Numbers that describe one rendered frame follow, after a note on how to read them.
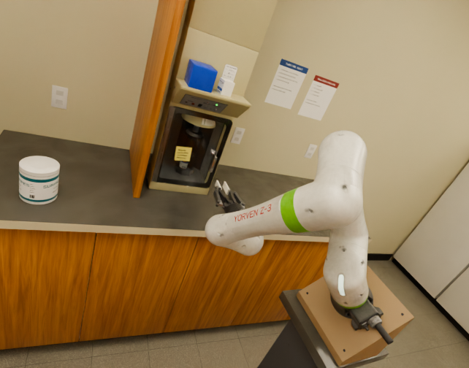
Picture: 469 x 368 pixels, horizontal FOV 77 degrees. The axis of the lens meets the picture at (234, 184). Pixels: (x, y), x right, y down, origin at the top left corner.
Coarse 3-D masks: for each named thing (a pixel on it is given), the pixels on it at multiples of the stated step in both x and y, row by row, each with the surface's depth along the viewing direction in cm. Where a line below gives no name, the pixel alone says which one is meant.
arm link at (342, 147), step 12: (336, 132) 77; (348, 132) 76; (324, 144) 77; (336, 144) 74; (348, 144) 73; (360, 144) 74; (324, 156) 74; (336, 156) 72; (348, 156) 71; (360, 156) 73; (360, 168) 71; (360, 216) 94; (348, 228) 96; (360, 228) 97; (336, 240) 102; (348, 240) 99; (360, 240) 100
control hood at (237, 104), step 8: (176, 80) 123; (184, 80) 124; (176, 88) 121; (184, 88) 116; (192, 88) 117; (176, 96) 122; (200, 96) 122; (208, 96) 122; (216, 96) 122; (224, 96) 124; (232, 96) 130; (240, 96) 136; (184, 104) 129; (232, 104) 128; (240, 104) 128; (248, 104) 129; (216, 112) 135; (224, 112) 135; (232, 112) 135; (240, 112) 135
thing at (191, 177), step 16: (176, 112) 131; (192, 112) 133; (176, 128) 135; (192, 128) 138; (208, 128) 140; (224, 128) 143; (176, 144) 140; (192, 144) 142; (208, 144) 145; (224, 144) 148; (192, 160) 147; (208, 160) 150; (160, 176) 147; (176, 176) 149; (192, 176) 152; (208, 176) 156
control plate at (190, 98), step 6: (186, 96) 122; (192, 96) 122; (180, 102) 126; (192, 102) 126; (198, 102) 126; (204, 102) 126; (210, 102) 126; (216, 102) 126; (204, 108) 131; (216, 108) 131; (222, 108) 131
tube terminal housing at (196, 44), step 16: (192, 32) 116; (192, 48) 120; (208, 48) 122; (224, 48) 124; (240, 48) 126; (176, 64) 126; (208, 64) 125; (224, 64) 127; (240, 64) 129; (240, 80) 133; (208, 112) 137; (160, 128) 141; (192, 192) 160
